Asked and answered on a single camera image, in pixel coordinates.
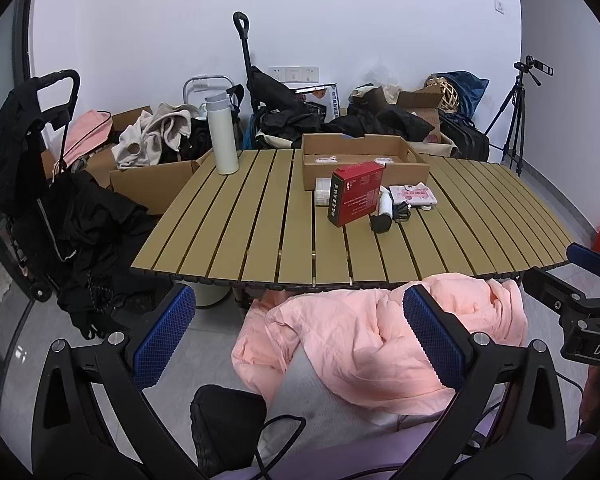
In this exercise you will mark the black jacket heap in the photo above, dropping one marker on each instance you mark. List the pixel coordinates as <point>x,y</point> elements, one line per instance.
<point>95,240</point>

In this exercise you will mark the pink and white pouch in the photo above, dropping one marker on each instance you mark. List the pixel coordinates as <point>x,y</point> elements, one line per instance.
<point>413,195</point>

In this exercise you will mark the small white jar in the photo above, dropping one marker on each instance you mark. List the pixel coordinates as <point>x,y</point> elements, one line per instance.
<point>323,192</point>

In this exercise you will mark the white tube with black cap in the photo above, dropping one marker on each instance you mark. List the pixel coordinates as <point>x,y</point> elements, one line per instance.
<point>384,205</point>

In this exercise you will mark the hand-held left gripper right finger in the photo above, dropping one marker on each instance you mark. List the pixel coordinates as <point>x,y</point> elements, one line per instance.
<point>432,340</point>

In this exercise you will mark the white double wall socket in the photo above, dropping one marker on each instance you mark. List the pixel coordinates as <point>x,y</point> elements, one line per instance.
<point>302,74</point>

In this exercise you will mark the beige hooded garment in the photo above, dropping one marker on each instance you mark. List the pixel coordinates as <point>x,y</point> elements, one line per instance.
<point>150,132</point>

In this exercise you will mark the black tripod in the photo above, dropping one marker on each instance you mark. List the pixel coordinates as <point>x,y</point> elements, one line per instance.
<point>516,115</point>

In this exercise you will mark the pink padded jacket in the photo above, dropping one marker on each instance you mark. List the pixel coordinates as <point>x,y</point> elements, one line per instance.
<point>375,335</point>

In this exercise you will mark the white thermos bottle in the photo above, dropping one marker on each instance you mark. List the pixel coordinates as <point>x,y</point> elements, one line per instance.
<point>223,132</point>

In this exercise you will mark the woven rattan basket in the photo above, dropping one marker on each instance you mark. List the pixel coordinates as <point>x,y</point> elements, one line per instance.
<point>444,94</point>

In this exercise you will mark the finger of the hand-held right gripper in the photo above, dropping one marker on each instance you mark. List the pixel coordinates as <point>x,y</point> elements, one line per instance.
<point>550,287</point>
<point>591,260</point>

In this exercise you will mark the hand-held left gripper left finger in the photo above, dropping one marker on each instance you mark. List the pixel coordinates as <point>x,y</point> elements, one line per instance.
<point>166,337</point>

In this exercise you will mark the small white pink packet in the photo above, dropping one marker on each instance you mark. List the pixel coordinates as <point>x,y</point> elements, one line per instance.
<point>324,160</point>
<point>384,160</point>

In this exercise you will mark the black binder clip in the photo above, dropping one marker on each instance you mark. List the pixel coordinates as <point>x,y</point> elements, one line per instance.
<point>403,211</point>

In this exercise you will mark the black suitcase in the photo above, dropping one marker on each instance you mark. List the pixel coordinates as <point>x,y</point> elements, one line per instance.
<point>467,141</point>

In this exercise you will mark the open brown cardboard box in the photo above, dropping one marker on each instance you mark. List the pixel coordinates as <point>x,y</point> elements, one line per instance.
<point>150,187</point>

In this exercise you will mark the pink hat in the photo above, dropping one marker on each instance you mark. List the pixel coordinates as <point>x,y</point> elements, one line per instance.
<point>87,132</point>

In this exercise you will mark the blue bag with wicker ball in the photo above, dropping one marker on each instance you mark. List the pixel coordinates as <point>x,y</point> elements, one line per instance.
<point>470,85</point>

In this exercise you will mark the brown cardboard box with flaps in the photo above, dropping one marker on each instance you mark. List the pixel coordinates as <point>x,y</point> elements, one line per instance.
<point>422,102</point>

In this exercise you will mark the printed flat carton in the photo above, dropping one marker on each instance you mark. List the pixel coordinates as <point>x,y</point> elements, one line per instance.
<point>325,97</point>

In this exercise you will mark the clear plastic bag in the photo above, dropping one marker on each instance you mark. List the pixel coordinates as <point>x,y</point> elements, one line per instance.
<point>380,74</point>

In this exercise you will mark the red cardboard box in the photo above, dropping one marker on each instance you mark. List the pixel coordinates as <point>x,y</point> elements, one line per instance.
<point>356,195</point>

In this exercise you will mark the black stroller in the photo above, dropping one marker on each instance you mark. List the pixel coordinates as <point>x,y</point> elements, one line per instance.
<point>25,150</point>

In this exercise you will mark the black mesh pouch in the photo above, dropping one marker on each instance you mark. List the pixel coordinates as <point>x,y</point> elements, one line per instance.
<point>225,427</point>

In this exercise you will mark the shallow cardboard tray box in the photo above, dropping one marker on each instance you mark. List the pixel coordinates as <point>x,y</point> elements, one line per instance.
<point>360,149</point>

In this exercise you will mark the white metal rack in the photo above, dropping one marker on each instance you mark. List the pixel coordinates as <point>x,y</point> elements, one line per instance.
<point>207,81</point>

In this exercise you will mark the person's lilac top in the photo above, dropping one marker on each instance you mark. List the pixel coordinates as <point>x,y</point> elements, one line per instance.
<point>340,452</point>

